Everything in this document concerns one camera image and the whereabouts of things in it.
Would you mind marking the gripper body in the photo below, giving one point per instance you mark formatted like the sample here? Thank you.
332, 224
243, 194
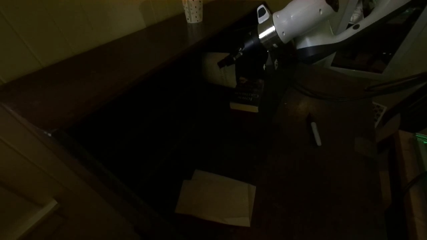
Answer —
251, 41

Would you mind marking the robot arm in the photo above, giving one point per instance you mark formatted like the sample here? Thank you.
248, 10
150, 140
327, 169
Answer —
302, 16

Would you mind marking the white upright book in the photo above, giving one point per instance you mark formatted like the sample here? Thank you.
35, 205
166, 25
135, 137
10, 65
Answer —
215, 70

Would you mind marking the dark paperback book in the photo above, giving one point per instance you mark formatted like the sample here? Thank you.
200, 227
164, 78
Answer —
247, 96

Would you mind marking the white dotted paper cup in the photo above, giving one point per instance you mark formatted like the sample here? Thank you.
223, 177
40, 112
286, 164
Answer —
192, 10

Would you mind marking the white marker with black cap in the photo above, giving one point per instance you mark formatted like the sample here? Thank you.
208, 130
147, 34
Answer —
315, 133

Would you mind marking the white framed monitor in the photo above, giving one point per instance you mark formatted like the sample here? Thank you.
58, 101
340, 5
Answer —
373, 46

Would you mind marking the white folded cloth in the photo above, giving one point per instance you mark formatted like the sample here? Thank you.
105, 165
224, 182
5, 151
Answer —
217, 200

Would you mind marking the device with green light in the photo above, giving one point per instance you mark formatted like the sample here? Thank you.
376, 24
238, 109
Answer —
421, 140

